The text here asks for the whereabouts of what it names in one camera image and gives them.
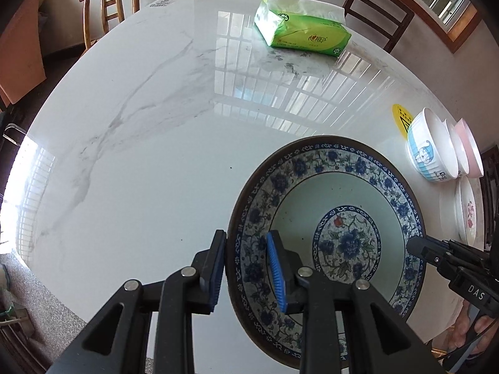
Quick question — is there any white bowl with blue cartoon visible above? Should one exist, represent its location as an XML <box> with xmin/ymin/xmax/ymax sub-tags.
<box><xmin>406</xmin><ymin>108</ymin><xmax>461</xmax><ymax>182</ymax></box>

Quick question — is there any light wooden chair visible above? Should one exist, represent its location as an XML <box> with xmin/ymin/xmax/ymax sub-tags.
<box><xmin>79</xmin><ymin>0</ymin><xmax>146</xmax><ymax>49</ymax></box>

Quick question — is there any pink bowl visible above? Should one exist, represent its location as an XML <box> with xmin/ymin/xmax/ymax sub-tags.
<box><xmin>444</xmin><ymin>118</ymin><xmax>485</xmax><ymax>179</ymax></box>

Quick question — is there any round yellow sticker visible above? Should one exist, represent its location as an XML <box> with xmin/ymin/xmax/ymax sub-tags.
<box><xmin>392</xmin><ymin>103</ymin><xmax>414</xmax><ymax>140</ymax></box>

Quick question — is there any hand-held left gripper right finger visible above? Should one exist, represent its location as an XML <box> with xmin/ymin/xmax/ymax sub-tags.
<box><xmin>266</xmin><ymin>231</ymin><xmax>447</xmax><ymax>374</ymax></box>

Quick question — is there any green tissue pack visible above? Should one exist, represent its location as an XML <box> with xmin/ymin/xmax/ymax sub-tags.
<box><xmin>253</xmin><ymin>0</ymin><xmax>352</xmax><ymax>58</ymax></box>

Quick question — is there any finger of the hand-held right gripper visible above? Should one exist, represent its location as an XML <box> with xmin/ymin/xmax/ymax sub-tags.
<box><xmin>406</xmin><ymin>236</ymin><xmax>490</xmax><ymax>279</ymax></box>

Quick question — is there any person's right hand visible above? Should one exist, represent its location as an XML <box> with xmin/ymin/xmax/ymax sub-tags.
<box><xmin>444</xmin><ymin>300</ymin><xmax>497</xmax><ymax>359</ymax></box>

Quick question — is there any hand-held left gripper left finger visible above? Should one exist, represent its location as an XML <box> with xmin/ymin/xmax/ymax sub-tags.
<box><xmin>47</xmin><ymin>230</ymin><xmax>227</xmax><ymax>374</ymax></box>

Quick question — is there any white plate with pink flowers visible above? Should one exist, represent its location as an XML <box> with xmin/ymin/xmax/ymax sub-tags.
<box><xmin>454</xmin><ymin>175</ymin><xmax>488</xmax><ymax>245</ymax></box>

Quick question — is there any blue floral plate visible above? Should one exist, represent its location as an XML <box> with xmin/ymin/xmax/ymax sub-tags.
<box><xmin>227</xmin><ymin>136</ymin><xmax>426</xmax><ymax>369</ymax></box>

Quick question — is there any orange-brown cabinet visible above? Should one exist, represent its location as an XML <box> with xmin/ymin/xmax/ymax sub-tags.
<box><xmin>0</xmin><ymin>0</ymin><xmax>46</xmax><ymax>105</ymax></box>

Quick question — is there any dark wooden chair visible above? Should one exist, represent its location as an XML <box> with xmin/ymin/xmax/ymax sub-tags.
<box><xmin>343</xmin><ymin>0</ymin><xmax>415</xmax><ymax>52</ymax></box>

